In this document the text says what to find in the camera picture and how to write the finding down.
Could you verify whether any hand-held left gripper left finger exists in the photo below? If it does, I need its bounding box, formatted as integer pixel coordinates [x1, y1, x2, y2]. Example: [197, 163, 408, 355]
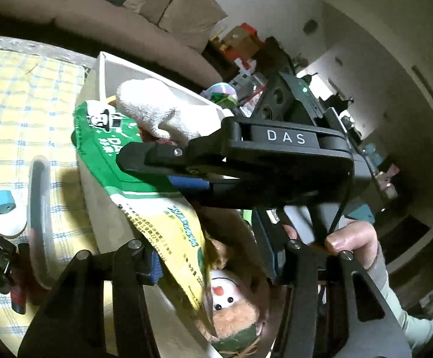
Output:
[17, 242, 165, 358]

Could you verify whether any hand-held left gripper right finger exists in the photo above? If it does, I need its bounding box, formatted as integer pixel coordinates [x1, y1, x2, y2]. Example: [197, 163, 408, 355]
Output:
[251, 209, 413, 358]

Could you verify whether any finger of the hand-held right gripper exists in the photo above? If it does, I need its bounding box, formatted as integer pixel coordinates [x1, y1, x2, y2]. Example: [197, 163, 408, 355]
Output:
[116, 127, 239, 174]
[166, 173, 247, 207]

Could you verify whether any green and yellow packet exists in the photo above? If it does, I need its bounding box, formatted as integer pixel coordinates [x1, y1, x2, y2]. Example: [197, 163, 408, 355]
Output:
[71, 100, 217, 338]

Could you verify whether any beige cardboard box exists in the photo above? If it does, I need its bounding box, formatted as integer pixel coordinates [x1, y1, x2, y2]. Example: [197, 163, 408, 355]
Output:
[76, 52, 277, 358]

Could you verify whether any person's right forearm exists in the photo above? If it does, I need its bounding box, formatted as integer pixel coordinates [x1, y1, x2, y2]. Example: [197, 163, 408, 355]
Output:
[366, 231, 433, 351]

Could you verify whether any person's right hand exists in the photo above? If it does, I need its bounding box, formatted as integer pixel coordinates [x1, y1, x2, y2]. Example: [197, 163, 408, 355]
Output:
[283, 220, 379, 270]

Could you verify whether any brown plush toy white face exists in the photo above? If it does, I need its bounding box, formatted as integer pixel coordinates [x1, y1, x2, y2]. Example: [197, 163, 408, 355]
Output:
[194, 209, 273, 358]

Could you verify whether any translucent grey band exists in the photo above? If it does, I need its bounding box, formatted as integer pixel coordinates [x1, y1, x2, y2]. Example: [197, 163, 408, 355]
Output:
[28, 157, 58, 291]

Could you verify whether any red cardboard box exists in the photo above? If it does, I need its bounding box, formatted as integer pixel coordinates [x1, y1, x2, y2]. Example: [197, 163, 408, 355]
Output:
[222, 22, 262, 60]

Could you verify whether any dark red tube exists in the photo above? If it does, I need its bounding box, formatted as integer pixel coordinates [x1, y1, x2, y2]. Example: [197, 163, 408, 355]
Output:
[9, 283, 27, 314]

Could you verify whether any brown sofa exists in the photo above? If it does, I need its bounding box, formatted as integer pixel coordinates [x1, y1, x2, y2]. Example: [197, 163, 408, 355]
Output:
[0, 0, 228, 86]

